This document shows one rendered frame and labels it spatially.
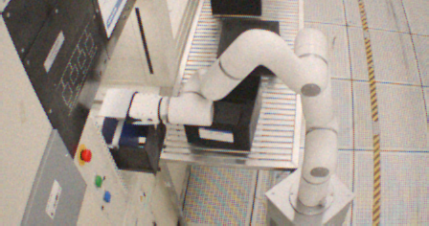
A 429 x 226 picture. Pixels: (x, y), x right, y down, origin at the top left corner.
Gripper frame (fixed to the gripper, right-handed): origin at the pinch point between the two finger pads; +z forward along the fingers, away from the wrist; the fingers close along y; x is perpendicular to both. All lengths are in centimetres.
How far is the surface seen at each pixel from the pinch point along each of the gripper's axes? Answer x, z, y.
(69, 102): 28.6, 1.4, -22.6
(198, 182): -125, -4, 47
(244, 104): -48, -34, 44
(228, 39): -39, -24, 76
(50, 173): 27, 1, -45
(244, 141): -42, -38, 20
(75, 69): 32.7, 1.4, -14.0
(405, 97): -125, -141, 124
